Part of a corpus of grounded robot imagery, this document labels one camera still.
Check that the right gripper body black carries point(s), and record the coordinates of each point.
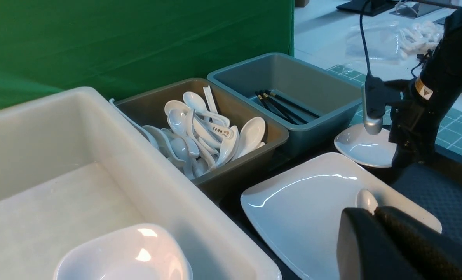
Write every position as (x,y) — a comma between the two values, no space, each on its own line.
(412,129)

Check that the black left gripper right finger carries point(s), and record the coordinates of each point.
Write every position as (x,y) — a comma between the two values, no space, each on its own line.
(434,256)

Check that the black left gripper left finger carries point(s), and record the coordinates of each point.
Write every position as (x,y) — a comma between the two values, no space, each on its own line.
(366,252)

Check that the white small dish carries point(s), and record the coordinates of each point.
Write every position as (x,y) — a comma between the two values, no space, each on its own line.
(365,149)

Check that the white ceramic spoon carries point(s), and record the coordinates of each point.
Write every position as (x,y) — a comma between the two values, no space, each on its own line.
(366,200)

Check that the large white square plate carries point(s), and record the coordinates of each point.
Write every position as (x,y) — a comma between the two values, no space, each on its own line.
(297,213)

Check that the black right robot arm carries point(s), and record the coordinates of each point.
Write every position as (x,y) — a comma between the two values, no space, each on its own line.
(440,81)

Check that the teal checkered tablecloth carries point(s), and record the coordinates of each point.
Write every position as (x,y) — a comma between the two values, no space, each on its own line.
(450,130)

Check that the black serving tray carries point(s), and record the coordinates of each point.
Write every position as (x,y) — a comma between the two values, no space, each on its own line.
(436,186)

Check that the clear plastic bag of spoons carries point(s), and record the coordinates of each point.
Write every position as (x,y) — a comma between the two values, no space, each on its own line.
(392,41)

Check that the grey-blue plastic chopstick bin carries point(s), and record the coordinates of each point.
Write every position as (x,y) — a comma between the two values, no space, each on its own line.
(334,101)

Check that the black chopstick in bin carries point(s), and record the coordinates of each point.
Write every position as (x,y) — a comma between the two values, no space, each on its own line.
(285,110)
(292,104)
(269,104)

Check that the pile of white spoons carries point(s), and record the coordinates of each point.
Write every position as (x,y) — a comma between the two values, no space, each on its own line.
(190,130)

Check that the stack of white bowls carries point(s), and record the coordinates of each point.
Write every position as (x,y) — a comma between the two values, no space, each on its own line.
(139,252)

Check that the brown plastic spoon bin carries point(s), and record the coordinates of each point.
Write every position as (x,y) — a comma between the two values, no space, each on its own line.
(218,184)

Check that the large white plastic tub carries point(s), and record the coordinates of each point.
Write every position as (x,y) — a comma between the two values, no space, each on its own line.
(73,169)

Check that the green backdrop cloth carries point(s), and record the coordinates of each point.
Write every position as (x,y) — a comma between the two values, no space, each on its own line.
(125,47)

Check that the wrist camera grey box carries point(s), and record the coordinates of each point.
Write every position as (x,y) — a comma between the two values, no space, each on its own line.
(374,101)

